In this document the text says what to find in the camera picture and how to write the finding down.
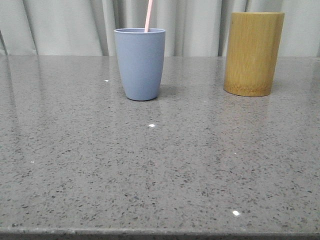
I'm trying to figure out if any grey curtain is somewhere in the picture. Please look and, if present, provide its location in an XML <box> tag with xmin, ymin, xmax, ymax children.
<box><xmin>0</xmin><ymin>0</ymin><xmax>320</xmax><ymax>57</ymax></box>

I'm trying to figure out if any blue plastic cup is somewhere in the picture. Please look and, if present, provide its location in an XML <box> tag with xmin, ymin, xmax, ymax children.
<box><xmin>114</xmin><ymin>28</ymin><xmax>166</xmax><ymax>101</ymax></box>

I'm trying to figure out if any pink chopstick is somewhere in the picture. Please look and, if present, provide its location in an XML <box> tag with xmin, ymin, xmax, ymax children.
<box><xmin>144</xmin><ymin>0</ymin><xmax>153</xmax><ymax>33</ymax></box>

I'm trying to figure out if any bamboo cylinder holder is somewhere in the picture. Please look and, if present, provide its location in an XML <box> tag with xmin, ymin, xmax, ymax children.
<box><xmin>223</xmin><ymin>12</ymin><xmax>285</xmax><ymax>97</ymax></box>

